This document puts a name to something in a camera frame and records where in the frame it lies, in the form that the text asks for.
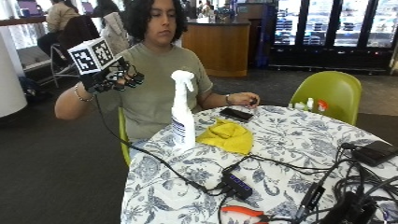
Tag black phone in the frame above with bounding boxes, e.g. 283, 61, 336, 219
218, 107, 255, 122

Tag the person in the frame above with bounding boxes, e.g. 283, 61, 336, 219
53, 0, 262, 161

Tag white marker cube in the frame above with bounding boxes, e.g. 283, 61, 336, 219
66, 36, 123, 76

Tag yellow cloth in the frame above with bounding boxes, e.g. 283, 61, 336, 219
195, 118, 255, 156

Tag blue floral tablecloth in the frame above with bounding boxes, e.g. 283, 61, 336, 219
119, 105, 398, 224

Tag beige jacket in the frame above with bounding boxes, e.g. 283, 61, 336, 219
99, 11, 133, 56

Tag red capped small bottle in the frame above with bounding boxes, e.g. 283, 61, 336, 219
315, 99, 330, 114

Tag white spray bottle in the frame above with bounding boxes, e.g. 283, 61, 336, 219
169, 69, 198, 150

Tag wooden counter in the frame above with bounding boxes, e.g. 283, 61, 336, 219
179, 18, 252, 78

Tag green plastic chair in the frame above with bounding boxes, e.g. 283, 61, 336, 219
117, 106, 133, 168
288, 70, 363, 127

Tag metal chair with dark jacket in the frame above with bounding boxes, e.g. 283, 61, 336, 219
47, 14, 102, 89

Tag dark bag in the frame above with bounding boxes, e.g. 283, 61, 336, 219
17, 76, 53, 105

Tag black usb hub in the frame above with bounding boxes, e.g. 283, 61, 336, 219
219, 172, 255, 201

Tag glass door display fridge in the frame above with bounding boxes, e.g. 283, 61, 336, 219
267, 0, 398, 75

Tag white round pillar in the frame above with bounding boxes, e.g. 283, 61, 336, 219
0, 24, 27, 119

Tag black flat box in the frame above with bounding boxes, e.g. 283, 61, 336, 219
350, 140, 398, 168

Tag black device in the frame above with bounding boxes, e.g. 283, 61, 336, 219
316, 190, 379, 224

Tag beaded bracelet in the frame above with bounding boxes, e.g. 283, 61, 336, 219
73, 83, 95, 103

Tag black glove cable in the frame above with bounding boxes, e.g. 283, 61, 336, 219
93, 92, 227, 196

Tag thin black cable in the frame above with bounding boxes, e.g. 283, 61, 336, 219
222, 154, 336, 175

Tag black cable adapter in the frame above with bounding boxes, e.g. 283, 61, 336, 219
298, 182, 327, 213

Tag orange handled pliers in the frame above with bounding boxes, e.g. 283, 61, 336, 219
219, 204, 271, 224

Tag tangle of black cables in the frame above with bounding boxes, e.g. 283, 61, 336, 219
290, 142, 398, 224

